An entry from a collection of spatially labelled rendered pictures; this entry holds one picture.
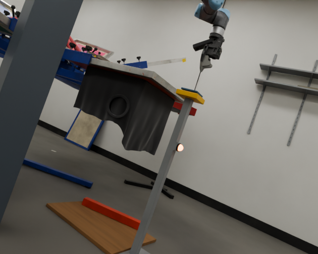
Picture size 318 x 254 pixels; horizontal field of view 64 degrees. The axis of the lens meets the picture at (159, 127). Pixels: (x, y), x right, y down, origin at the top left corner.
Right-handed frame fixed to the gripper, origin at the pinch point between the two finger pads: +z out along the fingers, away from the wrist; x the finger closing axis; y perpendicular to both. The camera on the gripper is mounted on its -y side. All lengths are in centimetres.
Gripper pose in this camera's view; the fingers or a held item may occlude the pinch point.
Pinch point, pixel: (200, 69)
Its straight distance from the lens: 148.4
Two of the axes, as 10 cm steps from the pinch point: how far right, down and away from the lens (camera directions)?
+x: 4.5, 1.8, 8.7
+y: 8.2, 2.9, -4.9
